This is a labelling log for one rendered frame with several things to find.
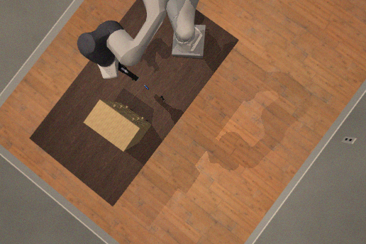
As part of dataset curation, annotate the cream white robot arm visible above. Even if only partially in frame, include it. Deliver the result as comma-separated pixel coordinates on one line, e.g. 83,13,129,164
77,0,202,79

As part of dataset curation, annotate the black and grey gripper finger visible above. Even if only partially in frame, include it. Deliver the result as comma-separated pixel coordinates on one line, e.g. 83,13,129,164
118,65,140,81

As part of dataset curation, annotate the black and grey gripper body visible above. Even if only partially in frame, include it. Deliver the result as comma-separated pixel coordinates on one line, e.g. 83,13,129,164
118,62,124,71

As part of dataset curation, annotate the tan wooden chest of drawers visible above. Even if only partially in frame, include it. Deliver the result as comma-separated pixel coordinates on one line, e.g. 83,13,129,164
84,99,152,151

